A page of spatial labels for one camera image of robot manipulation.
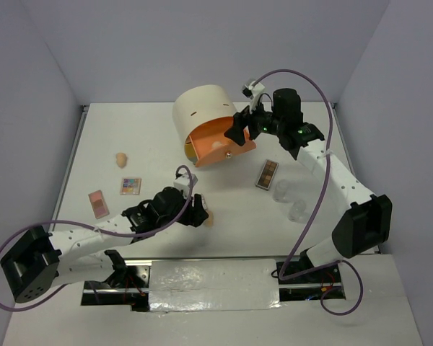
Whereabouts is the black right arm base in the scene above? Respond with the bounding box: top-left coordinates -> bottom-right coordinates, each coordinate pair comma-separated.
272,252 -> 342,289

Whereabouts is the brown eyeshadow palette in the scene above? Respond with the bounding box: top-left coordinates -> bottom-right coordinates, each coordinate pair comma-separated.
255,159 -> 279,191

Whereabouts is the silver foil tape panel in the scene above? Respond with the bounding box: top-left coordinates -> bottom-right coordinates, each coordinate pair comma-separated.
149,259 -> 281,312

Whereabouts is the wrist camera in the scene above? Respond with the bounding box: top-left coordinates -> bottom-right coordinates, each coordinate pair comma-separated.
173,173 -> 198,198
241,79 -> 265,102

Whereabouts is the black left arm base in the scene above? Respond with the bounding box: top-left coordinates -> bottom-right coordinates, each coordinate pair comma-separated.
81,249 -> 151,312

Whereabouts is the orange top drawer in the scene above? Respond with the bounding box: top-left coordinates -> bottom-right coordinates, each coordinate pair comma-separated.
184,117 -> 256,167

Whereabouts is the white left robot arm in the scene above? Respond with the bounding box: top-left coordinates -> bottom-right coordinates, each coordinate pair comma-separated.
0,187 -> 209,303

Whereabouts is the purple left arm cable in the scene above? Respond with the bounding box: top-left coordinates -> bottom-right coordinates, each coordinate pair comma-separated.
0,164 -> 198,313

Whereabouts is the beige gourd makeup sponge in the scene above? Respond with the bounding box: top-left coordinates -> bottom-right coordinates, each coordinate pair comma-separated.
204,210 -> 214,227

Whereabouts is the colourful glitter eyeshadow palette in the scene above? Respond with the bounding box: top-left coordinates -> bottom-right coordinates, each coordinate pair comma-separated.
120,177 -> 141,195

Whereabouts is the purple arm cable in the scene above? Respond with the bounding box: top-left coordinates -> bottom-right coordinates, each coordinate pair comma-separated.
0,164 -> 198,313
254,68 -> 364,317

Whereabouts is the pink blush palette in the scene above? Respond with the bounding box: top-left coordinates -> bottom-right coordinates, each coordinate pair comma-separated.
88,190 -> 109,219

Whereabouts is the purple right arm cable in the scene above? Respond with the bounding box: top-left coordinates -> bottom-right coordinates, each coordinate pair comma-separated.
254,68 -> 364,317

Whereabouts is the cream round drawer organizer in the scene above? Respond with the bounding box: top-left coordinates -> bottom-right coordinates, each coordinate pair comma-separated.
172,84 -> 236,149

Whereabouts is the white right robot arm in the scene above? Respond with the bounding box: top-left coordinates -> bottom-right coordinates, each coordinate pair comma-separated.
224,84 -> 393,282

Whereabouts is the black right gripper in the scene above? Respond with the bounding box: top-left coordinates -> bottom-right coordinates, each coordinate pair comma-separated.
224,94 -> 284,146

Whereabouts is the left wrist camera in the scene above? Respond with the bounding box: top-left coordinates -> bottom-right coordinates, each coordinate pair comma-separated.
173,173 -> 198,198

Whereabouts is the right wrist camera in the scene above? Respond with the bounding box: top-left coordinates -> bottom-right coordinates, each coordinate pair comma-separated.
241,79 -> 265,102

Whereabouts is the orange egg makeup sponge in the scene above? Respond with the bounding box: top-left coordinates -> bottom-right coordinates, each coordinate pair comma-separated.
115,152 -> 128,169

